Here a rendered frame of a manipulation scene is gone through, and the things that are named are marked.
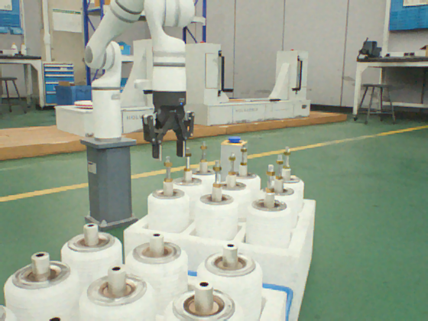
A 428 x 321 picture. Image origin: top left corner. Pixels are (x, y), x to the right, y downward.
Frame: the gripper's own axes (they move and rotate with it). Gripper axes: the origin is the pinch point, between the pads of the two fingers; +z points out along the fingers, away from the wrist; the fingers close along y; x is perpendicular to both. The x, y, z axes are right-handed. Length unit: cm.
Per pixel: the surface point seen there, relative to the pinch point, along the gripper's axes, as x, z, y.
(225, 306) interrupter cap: -40.5, 9.1, -27.0
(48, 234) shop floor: 56, 35, -4
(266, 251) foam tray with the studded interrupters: -25.8, 16.6, 2.9
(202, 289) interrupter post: -39.0, 6.5, -29.4
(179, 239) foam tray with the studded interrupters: -8.7, 16.9, -5.1
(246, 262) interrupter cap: -35.1, 9.1, -16.1
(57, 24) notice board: 582, -91, 273
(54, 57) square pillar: 584, -38, 266
